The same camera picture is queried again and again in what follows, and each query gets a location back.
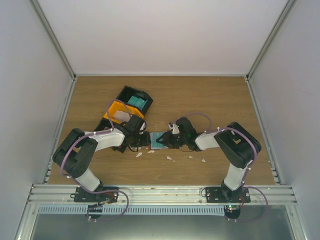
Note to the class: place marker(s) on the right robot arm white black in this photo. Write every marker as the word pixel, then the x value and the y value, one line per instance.
pixel 238 145

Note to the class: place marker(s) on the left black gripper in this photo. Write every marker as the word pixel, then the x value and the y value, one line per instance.
pixel 147 140

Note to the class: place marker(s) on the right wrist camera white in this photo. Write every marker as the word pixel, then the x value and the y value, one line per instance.
pixel 173 127

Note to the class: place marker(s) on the grey slotted cable duct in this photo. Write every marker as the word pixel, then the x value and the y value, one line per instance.
pixel 133 209

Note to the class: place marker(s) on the orange bin with white cards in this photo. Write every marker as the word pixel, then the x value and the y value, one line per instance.
pixel 115 105

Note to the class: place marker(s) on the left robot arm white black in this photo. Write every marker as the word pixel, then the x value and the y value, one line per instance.
pixel 76 151

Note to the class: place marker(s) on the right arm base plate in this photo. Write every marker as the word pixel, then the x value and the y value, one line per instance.
pixel 218 194

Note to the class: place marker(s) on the aluminium front rail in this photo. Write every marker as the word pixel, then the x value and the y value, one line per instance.
pixel 162 194

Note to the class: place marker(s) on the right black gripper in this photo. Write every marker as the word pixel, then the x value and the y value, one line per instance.
pixel 167 136

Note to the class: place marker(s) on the black bin with red cards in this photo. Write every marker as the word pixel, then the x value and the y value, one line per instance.
pixel 105 124

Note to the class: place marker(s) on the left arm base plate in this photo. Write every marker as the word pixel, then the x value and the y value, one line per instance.
pixel 109 195

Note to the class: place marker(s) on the black bin with teal cards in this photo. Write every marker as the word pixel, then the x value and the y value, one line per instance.
pixel 128 91

